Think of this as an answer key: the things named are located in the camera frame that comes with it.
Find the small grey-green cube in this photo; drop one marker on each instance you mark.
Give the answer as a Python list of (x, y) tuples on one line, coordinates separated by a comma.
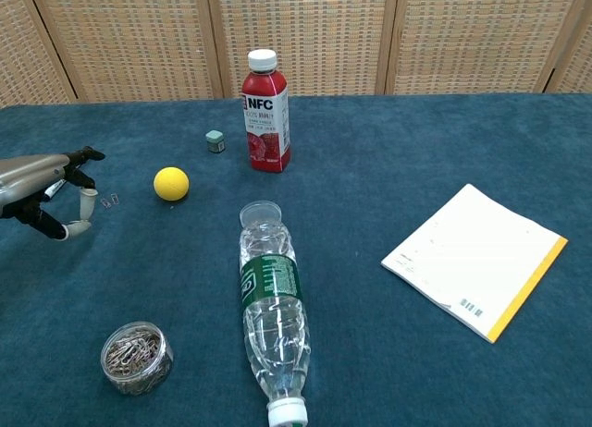
[(215, 142)]

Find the yellow foam ball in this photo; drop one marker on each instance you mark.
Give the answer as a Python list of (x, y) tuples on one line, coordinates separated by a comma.
[(171, 184)]

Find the clear green-label water bottle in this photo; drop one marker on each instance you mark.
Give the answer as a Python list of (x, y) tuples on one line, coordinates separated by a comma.
[(273, 307)]

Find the white marker black cap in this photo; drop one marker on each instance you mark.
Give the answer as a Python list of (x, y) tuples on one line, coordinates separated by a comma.
[(52, 191)]

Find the woven rattan screen panel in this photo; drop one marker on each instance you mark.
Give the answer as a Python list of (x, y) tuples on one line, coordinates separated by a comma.
[(319, 39), (578, 62), (23, 52), (472, 39), (129, 39)]

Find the clear round paper clip container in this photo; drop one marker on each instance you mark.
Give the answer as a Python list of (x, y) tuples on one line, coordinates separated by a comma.
[(136, 367)]

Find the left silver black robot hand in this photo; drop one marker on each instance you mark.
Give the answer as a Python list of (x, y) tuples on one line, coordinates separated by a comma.
[(28, 173)]

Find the white notebook yellow spine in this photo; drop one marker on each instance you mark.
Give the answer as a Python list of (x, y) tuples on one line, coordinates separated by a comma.
[(467, 256)]

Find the red NFC juice bottle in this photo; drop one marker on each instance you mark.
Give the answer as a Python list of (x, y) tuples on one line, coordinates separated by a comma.
[(266, 136)]

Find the blue carpet table mat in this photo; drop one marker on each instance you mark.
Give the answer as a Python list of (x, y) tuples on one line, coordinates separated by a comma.
[(393, 168)]

